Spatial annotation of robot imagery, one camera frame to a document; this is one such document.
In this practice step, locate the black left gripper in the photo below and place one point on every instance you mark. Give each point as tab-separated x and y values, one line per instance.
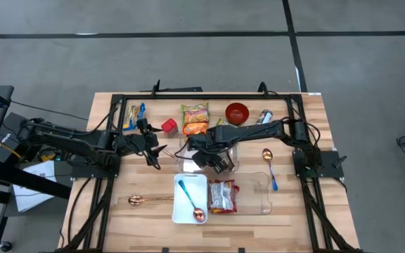
141	144

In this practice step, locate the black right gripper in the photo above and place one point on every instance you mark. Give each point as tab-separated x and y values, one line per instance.
209	145

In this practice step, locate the red yellow noodle packet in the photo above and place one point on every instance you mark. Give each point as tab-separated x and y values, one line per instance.
221	195

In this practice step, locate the blue yellow noodle packet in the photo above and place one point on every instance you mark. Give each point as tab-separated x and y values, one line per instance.
134	116

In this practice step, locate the green orange noodle packet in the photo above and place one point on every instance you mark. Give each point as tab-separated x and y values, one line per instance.
195	112

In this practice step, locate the iridescent metal spoon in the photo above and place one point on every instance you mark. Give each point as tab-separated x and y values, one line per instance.
199	213
267	154

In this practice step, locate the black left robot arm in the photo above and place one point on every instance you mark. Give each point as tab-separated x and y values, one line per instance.
65	140

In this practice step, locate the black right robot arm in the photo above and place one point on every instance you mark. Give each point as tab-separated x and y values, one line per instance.
258	130

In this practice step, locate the square clear plastic bin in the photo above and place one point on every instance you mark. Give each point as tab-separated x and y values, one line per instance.
188	167

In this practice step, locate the white plastic bin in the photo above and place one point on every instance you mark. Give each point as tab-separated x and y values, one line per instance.
199	189

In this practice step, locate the red bowl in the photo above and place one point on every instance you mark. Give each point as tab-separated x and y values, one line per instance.
237	114

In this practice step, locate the long clear plastic bin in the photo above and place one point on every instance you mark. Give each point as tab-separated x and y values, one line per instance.
255	196

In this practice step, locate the power device green light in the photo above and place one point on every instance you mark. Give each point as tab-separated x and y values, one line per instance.
48	156

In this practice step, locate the white paper sheets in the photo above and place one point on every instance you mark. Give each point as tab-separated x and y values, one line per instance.
30	196

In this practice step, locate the black box white lettering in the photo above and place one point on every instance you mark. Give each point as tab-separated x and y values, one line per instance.
12	123

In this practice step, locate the black caster wheel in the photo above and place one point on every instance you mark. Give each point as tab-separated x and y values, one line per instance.
5	246

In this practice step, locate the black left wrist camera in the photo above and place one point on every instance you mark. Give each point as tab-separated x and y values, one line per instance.
143	126

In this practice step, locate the black aluminium table frame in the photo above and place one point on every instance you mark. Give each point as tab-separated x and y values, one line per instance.
206	96

